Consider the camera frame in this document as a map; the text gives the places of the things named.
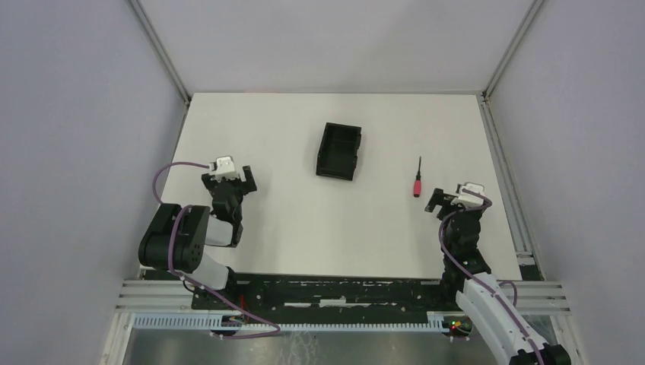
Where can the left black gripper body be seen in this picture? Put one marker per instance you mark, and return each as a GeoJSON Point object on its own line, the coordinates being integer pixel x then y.
{"type": "Point", "coordinates": [230, 184]}

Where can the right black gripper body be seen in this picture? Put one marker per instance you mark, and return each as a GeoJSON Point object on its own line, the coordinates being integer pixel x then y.
{"type": "Point", "coordinates": [448, 200]}

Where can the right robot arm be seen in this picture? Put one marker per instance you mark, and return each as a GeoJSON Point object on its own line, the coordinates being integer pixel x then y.
{"type": "Point", "coordinates": [468, 280]}

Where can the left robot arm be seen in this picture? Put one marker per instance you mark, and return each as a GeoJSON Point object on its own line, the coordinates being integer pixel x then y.
{"type": "Point", "coordinates": [176, 243]}

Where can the black plastic bin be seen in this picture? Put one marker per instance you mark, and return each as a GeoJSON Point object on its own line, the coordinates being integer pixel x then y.
{"type": "Point", "coordinates": [337, 154]}

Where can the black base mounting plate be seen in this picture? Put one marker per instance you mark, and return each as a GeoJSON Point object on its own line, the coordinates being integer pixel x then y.
{"type": "Point", "coordinates": [300, 299]}

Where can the front aluminium extrusion rails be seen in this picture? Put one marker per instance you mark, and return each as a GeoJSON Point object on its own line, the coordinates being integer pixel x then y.
{"type": "Point", "coordinates": [534, 297]}

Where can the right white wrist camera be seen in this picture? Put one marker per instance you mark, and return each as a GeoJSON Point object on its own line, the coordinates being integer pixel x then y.
{"type": "Point", "coordinates": [469, 188]}

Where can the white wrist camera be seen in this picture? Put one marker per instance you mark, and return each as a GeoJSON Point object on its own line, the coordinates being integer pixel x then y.
{"type": "Point", "coordinates": [469, 188]}
{"type": "Point", "coordinates": [225, 167]}

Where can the red handled screwdriver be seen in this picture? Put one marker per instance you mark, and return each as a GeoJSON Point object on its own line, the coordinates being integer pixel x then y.
{"type": "Point", "coordinates": [417, 186]}

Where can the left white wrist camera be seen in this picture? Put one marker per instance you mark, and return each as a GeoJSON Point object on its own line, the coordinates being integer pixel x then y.
{"type": "Point", "coordinates": [225, 167]}

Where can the white slotted cable duct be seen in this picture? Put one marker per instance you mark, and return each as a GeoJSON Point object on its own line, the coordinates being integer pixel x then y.
{"type": "Point", "coordinates": [221, 322]}

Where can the left aluminium frame rail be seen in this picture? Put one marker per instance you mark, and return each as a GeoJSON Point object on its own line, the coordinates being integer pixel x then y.
{"type": "Point", "coordinates": [160, 51]}

